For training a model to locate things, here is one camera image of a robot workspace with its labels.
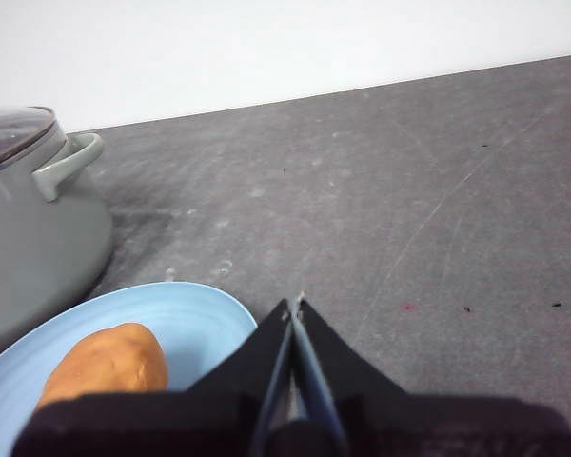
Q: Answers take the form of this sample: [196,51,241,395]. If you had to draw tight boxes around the brown potato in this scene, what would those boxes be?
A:
[35,322,168,414]

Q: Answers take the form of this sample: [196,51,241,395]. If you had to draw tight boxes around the blue round plate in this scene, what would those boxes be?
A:
[0,281,259,457]

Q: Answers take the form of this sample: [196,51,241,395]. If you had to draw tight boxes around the pale green electric steamer pot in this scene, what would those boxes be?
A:
[0,113,114,368]

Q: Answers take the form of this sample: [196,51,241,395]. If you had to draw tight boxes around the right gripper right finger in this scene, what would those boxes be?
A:
[292,298,571,457]

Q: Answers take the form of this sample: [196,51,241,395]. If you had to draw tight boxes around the glass lid with green knob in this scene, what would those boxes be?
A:
[0,106,58,180]

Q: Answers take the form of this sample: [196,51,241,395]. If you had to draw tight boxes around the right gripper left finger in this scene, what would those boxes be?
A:
[11,297,297,457]

